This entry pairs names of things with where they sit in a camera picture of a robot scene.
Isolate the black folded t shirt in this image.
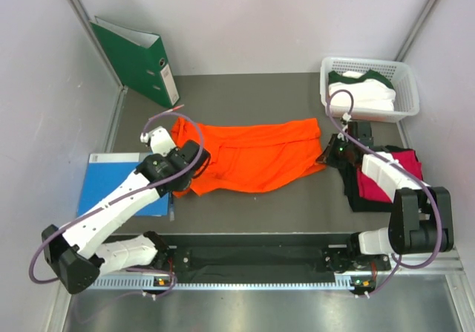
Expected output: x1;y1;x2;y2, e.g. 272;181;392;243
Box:
338;145;408;212

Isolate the green lever arch binder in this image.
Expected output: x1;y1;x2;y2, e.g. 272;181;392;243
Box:
91;17;180;108

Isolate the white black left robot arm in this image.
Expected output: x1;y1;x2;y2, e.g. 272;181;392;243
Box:
41;140;211;294

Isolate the magenta folded t shirt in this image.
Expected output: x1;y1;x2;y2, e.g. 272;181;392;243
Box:
357;147;423;203

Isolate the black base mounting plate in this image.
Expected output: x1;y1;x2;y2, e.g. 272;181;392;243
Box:
168;245;390;284

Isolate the aluminium rail frame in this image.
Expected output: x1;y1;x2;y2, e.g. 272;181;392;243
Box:
46;251;474;331

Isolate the white plastic basket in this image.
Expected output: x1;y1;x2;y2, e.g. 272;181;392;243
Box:
320;56;419;123

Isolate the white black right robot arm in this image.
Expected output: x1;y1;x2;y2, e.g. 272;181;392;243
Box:
317;120;454;270

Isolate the dark green t shirt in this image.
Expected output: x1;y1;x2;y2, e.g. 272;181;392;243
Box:
328;70;394;90

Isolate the white folded t shirt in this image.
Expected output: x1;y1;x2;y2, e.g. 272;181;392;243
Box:
328;85;396;111

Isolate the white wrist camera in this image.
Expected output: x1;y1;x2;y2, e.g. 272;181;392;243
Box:
140;126;176;157
341;113;352;125

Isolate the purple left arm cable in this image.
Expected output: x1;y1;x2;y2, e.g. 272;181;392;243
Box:
28;111;205;299

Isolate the orange t shirt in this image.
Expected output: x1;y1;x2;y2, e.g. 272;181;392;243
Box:
174;118;326;198

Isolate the red white pen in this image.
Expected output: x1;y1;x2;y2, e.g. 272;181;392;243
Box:
165;104;185;113

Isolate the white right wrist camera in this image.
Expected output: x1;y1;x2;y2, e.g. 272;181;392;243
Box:
341;113;352;125

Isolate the blue clip file folder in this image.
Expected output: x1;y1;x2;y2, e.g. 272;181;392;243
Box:
76;153;170;217

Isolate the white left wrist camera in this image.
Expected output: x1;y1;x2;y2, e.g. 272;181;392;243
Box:
140;126;176;157

